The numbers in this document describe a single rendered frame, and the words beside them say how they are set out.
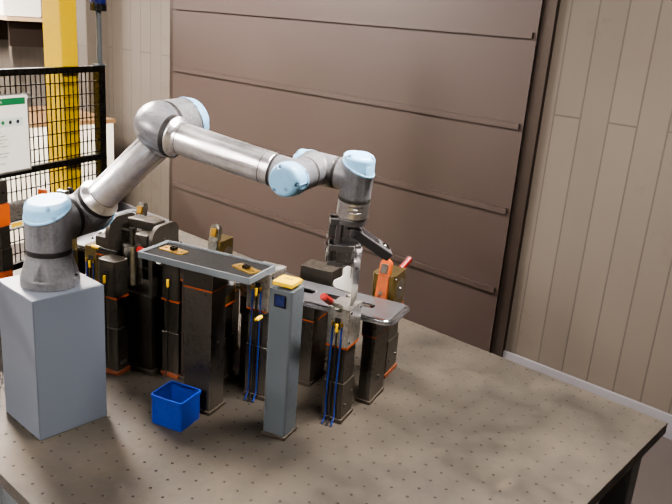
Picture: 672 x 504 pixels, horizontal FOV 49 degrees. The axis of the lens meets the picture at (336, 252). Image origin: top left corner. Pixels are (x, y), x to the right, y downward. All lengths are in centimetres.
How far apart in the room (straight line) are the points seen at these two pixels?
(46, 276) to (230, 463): 68
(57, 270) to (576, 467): 149
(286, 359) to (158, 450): 42
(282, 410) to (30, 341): 68
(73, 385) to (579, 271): 264
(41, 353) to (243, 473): 60
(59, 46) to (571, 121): 240
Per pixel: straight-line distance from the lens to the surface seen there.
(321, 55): 475
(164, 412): 215
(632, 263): 383
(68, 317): 205
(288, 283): 192
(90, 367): 214
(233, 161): 164
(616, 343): 396
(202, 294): 207
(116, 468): 202
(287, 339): 196
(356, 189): 166
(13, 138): 319
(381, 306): 225
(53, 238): 201
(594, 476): 219
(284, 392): 204
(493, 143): 401
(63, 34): 339
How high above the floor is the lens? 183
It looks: 18 degrees down
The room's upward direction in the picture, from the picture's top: 4 degrees clockwise
